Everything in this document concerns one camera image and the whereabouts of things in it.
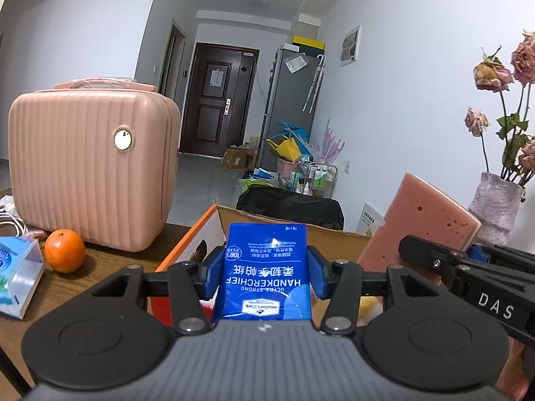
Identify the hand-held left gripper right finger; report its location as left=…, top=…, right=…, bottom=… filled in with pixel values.
left=307, top=246, right=437, bottom=337

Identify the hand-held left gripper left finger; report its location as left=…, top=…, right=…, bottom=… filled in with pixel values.
left=86, top=246, right=226, bottom=337

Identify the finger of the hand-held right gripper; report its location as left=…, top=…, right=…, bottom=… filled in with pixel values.
left=398, top=235, right=475, bottom=291
left=466, top=243, right=535, bottom=270

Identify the pink sponge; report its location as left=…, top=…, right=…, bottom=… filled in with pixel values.
left=357, top=171, right=482, bottom=278

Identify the blue handkerchief tissue pack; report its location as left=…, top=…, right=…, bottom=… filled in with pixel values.
left=210, top=223, right=314, bottom=323

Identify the yellow and white plush toy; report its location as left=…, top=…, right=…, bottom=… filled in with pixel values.
left=359, top=296, right=385, bottom=326

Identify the red and orange cardboard box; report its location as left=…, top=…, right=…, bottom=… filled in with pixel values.
left=148, top=204, right=372, bottom=330

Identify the pink textured vase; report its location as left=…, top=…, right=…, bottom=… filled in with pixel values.
left=468, top=172, right=526, bottom=245

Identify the black bag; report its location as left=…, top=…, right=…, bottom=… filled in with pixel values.
left=236, top=186, right=345, bottom=231

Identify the trolley cart with bottles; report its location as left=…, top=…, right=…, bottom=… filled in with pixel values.
left=295, top=162, right=338, bottom=199

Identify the pink plastic bin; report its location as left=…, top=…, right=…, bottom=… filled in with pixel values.
left=277, top=156, right=302, bottom=178

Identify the brown cardboard box on floor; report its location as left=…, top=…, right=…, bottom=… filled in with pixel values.
left=221, top=147, right=256, bottom=171

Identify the yellow bag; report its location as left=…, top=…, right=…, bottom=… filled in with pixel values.
left=267, top=136, right=301, bottom=162

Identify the orange fruit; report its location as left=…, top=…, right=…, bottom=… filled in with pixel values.
left=44, top=229, right=86, bottom=274

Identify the dark brown entrance door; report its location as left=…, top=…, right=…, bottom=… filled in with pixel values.
left=180, top=42, right=255, bottom=158

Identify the pink ribbed suitcase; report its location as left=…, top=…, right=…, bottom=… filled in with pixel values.
left=7, top=77, right=181, bottom=254

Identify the grey refrigerator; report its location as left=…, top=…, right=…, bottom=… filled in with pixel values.
left=258, top=46, right=326, bottom=172

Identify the bunch of dried pink roses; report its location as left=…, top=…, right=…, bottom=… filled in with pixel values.
left=465, top=30, right=535, bottom=185

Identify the clear folded umbrella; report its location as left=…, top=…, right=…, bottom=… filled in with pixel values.
left=303, top=54, right=326, bottom=114

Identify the yellow and black box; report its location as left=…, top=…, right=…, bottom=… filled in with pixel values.
left=291, top=35, right=326, bottom=51

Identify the white board against wall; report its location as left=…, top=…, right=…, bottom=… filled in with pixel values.
left=356, top=203, right=386, bottom=237

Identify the purple feather wall decoration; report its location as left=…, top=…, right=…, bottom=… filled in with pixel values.
left=313, top=119, right=346, bottom=166

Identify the white cable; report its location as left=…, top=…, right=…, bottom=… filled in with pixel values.
left=0, top=212, right=30, bottom=239

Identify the white wall electrical panel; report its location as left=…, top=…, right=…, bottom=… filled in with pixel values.
left=340, top=26, right=362, bottom=68

